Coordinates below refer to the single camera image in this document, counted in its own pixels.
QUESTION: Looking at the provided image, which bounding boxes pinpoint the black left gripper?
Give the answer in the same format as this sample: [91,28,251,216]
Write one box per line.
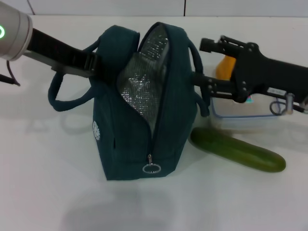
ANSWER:
[25,28,121,84]

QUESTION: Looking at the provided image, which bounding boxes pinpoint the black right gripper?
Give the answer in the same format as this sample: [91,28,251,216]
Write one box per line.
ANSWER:
[192,36,308,106]

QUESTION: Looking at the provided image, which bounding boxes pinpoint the teal insulated lunch bag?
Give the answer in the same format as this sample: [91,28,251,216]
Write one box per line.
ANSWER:
[48,22,210,181]

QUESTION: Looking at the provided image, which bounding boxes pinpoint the green cucumber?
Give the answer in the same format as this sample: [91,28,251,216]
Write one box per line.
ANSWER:
[190,127,287,173]

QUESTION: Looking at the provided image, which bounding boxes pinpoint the orange pear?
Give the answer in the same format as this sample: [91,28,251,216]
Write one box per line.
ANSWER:
[215,55,238,80]

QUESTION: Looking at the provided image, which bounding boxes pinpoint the right arm cable with plug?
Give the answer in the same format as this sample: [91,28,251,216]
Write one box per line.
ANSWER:
[269,93,308,115]

